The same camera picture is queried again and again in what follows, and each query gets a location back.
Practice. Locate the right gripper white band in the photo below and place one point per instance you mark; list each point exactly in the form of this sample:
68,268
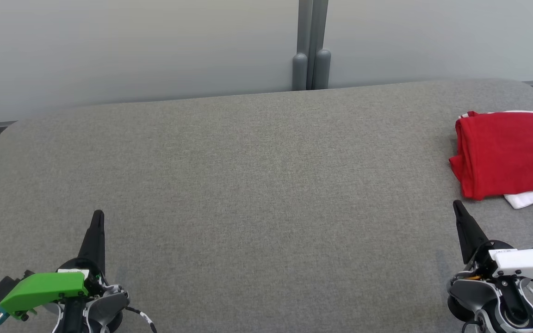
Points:
525,263

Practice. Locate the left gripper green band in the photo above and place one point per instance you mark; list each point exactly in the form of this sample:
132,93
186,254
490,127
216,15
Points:
40,289

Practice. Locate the red and white jersey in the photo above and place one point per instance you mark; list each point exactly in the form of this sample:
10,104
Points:
507,152

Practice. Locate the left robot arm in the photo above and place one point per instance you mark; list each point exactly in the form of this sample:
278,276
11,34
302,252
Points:
104,307

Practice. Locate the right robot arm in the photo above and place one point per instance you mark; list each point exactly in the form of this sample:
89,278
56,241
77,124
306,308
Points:
479,293

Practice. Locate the grey fabric sofa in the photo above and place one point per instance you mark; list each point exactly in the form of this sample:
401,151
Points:
266,194

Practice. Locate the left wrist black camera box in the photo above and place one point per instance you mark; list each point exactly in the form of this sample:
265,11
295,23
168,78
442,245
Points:
5,286

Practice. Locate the grey partition post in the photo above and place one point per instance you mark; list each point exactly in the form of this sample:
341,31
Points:
302,46
321,46

